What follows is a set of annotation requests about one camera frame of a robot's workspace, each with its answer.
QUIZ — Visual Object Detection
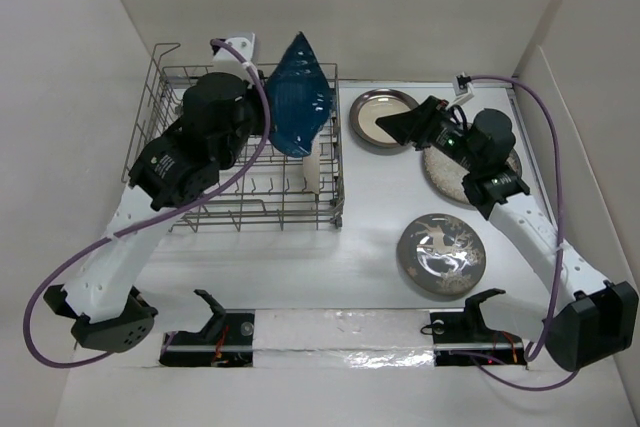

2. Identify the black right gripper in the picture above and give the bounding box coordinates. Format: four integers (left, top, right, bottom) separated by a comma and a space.
374, 96, 481, 173

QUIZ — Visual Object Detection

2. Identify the blue leaf-shaped dish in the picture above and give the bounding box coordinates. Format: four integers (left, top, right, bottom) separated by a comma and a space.
265, 32, 333, 158

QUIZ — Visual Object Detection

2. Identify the cream divided plate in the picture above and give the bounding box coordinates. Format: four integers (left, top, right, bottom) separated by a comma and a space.
303, 138, 321, 195

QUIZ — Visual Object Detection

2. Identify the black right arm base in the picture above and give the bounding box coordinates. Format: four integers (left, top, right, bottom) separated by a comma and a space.
420, 288, 527, 367

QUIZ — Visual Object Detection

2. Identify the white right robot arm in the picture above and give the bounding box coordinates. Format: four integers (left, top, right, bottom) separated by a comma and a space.
376, 96, 639, 372

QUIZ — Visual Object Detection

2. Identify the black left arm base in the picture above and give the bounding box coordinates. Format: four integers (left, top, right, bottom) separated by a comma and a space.
159, 289, 256, 368

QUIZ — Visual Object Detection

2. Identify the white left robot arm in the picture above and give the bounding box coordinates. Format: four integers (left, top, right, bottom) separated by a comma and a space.
43, 69, 270, 356

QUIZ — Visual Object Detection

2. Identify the speckled beige round plate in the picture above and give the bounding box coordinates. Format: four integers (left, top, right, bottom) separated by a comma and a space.
422, 146, 523, 206

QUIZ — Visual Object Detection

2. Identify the grey plate with gold tree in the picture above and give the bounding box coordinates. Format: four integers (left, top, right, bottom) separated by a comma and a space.
396, 213, 486, 298

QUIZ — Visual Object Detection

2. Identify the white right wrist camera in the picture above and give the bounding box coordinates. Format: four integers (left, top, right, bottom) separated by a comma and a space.
452, 72, 475, 106

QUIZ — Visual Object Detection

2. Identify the grey wire dish rack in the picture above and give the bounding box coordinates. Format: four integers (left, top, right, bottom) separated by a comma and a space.
121, 42, 345, 232

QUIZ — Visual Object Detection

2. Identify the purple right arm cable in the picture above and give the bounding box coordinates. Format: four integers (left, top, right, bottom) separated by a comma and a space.
464, 74, 589, 392

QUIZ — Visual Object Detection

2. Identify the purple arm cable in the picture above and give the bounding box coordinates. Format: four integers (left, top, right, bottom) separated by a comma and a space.
22, 37, 275, 368
464, 74, 589, 392

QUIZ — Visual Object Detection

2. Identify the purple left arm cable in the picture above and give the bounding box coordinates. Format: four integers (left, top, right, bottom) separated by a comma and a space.
22, 37, 275, 368

